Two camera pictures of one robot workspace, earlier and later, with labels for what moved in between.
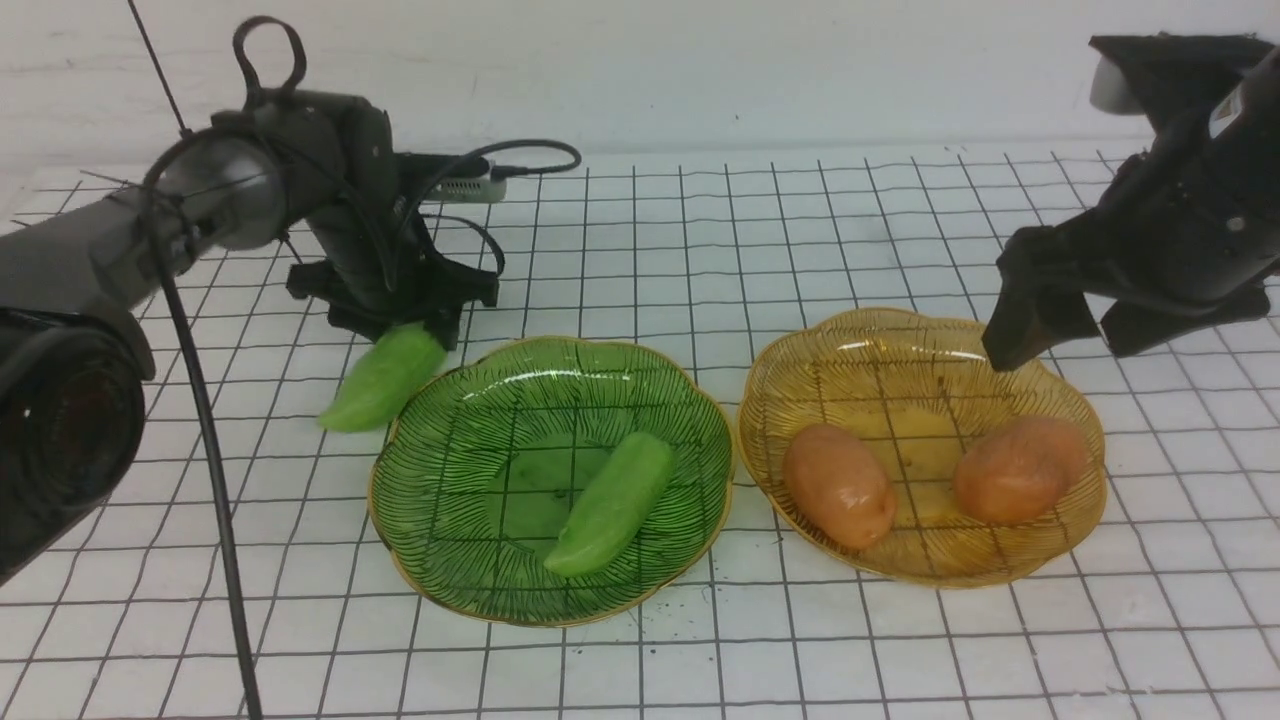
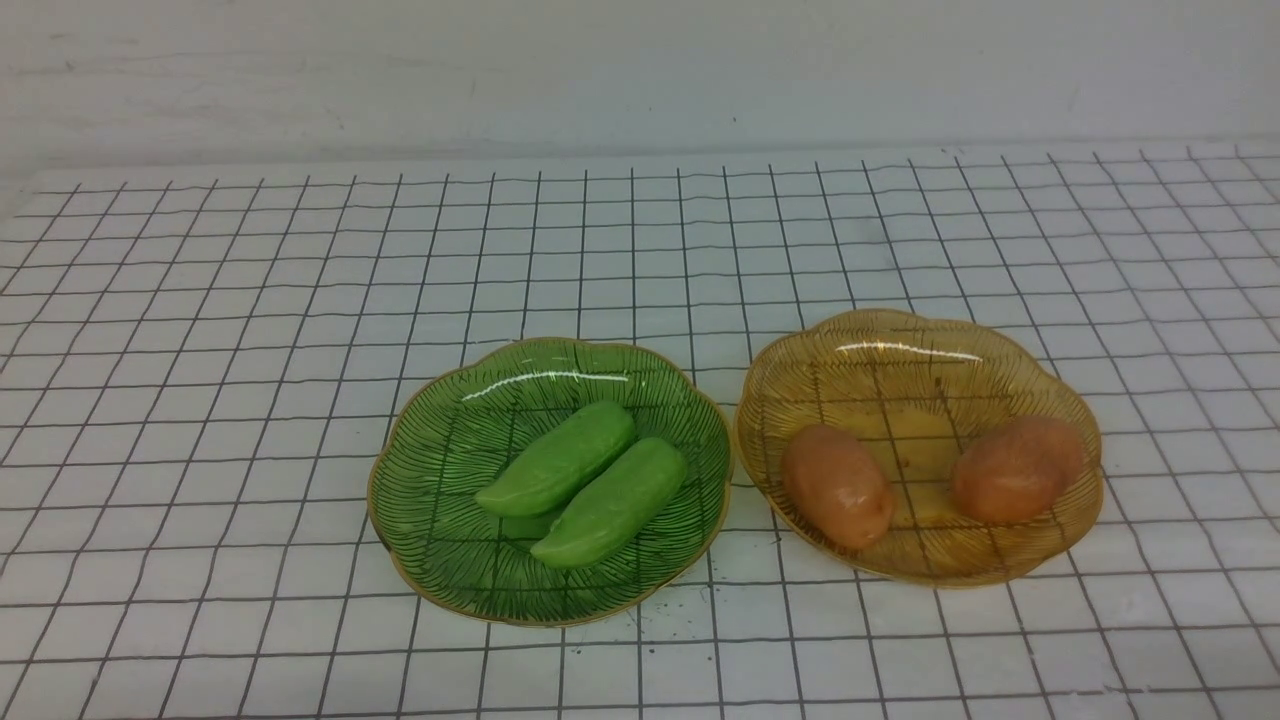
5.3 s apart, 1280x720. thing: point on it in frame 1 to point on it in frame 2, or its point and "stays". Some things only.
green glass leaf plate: x=489 y=457 stays
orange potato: x=835 y=488 stays
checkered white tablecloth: x=1168 y=610 stays
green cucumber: x=388 y=379 to x=525 y=494
